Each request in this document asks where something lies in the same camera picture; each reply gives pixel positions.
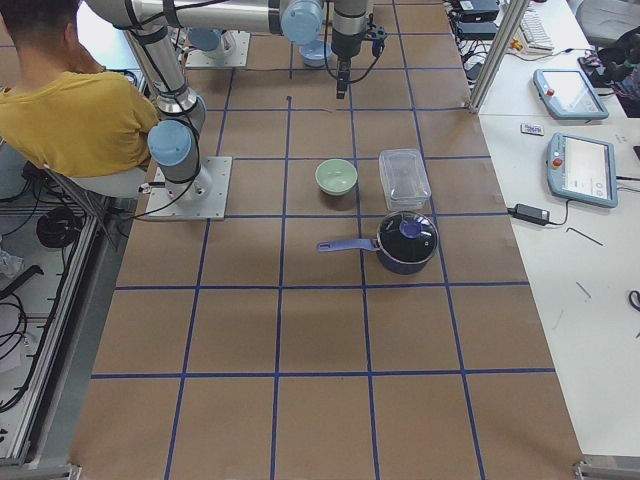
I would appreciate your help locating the lower teach pendant tablet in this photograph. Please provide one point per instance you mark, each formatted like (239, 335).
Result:
(582, 169)

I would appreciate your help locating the person in yellow shirt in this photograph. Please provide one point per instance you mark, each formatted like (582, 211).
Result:
(67, 112)

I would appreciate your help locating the blue bowl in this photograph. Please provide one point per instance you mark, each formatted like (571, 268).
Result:
(315, 54)

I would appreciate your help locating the green bowl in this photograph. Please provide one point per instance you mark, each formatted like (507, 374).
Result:
(336, 177)

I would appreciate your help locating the white keyboard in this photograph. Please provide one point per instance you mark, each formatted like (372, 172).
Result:
(533, 36)

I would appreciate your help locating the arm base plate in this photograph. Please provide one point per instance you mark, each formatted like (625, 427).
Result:
(195, 59)
(203, 198)

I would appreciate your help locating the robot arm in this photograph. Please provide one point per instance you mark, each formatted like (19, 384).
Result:
(213, 43)
(174, 143)

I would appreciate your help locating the upper teach pendant tablet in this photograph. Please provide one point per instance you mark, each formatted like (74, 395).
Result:
(568, 95)

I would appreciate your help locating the small printed card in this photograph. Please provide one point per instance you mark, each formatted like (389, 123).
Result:
(532, 129)

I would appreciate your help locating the black power adapter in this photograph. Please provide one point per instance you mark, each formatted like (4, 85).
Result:
(530, 214)

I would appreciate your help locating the blue saucepan with lid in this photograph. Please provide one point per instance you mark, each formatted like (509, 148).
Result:
(405, 242)

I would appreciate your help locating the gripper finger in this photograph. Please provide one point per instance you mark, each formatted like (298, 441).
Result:
(342, 77)

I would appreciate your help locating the teach pendant tablet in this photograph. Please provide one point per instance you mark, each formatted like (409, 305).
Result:
(582, 169)
(568, 95)

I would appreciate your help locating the aluminium frame post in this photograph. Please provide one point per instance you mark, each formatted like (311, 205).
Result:
(508, 26)

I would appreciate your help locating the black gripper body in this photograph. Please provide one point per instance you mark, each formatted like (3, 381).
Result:
(344, 51)

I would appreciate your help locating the black allen key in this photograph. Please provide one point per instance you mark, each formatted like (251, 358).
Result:
(584, 235)

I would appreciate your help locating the clear plastic food container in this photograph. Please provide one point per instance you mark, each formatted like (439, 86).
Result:
(404, 179)

